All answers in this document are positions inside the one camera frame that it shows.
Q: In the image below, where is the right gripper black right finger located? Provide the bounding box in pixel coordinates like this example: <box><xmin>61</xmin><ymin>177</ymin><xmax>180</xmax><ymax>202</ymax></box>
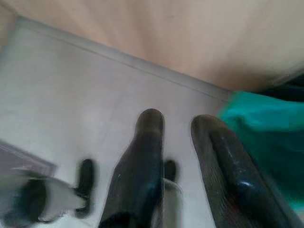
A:
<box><xmin>190</xmin><ymin>114</ymin><xmax>304</xmax><ymax>228</ymax></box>

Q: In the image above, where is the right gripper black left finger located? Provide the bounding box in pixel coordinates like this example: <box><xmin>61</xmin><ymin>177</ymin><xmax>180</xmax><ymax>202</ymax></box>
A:
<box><xmin>99</xmin><ymin>108</ymin><xmax>166</xmax><ymax>228</ymax></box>

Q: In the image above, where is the green plastic bag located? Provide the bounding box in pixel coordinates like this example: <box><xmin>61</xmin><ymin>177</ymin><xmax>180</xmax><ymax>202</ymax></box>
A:
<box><xmin>217</xmin><ymin>91</ymin><xmax>304</xmax><ymax>214</ymax></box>

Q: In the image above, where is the grey cabinet kickboard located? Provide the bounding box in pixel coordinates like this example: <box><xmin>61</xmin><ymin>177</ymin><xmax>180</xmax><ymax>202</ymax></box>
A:
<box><xmin>14</xmin><ymin>15</ymin><xmax>230</xmax><ymax>103</ymax></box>

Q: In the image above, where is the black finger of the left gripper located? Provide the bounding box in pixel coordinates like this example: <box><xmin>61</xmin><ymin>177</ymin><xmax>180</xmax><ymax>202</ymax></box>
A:
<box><xmin>75</xmin><ymin>158</ymin><xmax>95</xmax><ymax>219</ymax></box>

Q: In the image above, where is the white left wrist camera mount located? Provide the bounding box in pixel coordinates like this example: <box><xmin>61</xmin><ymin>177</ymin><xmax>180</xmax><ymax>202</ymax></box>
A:
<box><xmin>0</xmin><ymin>166</ymin><xmax>88</xmax><ymax>225</ymax></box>

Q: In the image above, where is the wooden base cabinet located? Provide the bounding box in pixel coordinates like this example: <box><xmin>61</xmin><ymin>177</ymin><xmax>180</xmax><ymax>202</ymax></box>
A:
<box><xmin>0</xmin><ymin>0</ymin><xmax>304</xmax><ymax>92</ymax></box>

